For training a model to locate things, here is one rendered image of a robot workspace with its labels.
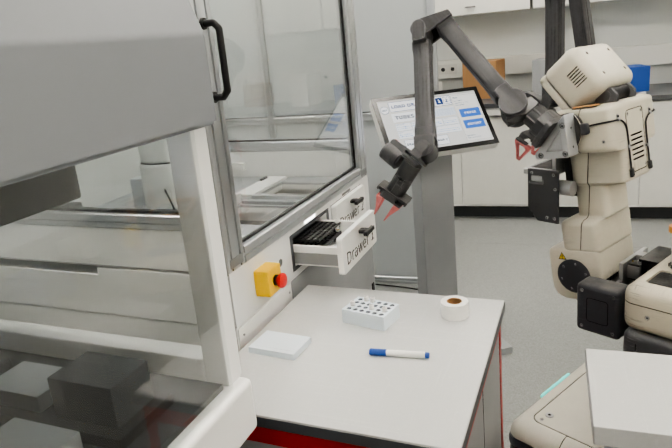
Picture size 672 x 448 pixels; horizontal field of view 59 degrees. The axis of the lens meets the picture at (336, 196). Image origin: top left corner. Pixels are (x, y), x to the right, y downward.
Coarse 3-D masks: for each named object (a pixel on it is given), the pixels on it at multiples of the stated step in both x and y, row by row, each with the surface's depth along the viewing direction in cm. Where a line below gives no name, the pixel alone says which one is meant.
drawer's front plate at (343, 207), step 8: (352, 192) 217; (360, 192) 223; (344, 200) 209; (336, 208) 202; (344, 208) 209; (352, 208) 216; (360, 208) 224; (336, 216) 202; (344, 216) 209; (352, 216) 216; (360, 216) 224
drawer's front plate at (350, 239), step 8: (368, 216) 188; (352, 224) 180; (360, 224) 182; (368, 224) 188; (344, 232) 173; (352, 232) 176; (336, 240) 169; (344, 240) 170; (352, 240) 176; (360, 240) 182; (368, 240) 189; (376, 240) 196; (344, 248) 170; (352, 248) 176; (368, 248) 189; (344, 256) 170; (352, 256) 176; (360, 256) 182; (344, 264) 170; (352, 264) 176; (344, 272) 171
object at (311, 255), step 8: (344, 224) 196; (296, 248) 177; (304, 248) 176; (312, 248) 174; (320, 248) 173; (328, 248) 172; (336, 248) 171; (296, 256) 177; (304, 256) 176; (312, 256) 175; (320, 256) 174; (328, 256) 173; (336, 256) 172; (296, 264) 178; (304, 264) 177; (312, 264) 176; (320, 264) 175; (328, 264) 174; (336, 264) 173
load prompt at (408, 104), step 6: (438, 96) 271; (444, 96) 271; (390, 102) 265; (396, 102) 266; (402, 102) 266; (408, 102) 267; (414, 102) 267; (438, 102) 269; (444, 102) 270; (450, 102) 270; (390, 108) 264; (396, 108) 264; (402, 108) 265; (408, 108) 265; (414, 108) 266
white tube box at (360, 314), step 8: (360, 304) 156; (368, 304) 156; (376, 304) 155; (384, 304) 156; (392, 304) 155; (344, 312) 154; (352, 312) 153; (360, 312) 152; (368, 312) 152; (376, 312) 151; (392, 312) 151; (344, 320) 155; (352, 320) 153; (360, 320) 152; (368, 320) 150; (376, 320) 149; (384, 320) 148; (392, 320) 152; (376, 328) 150; (384, 328) 148
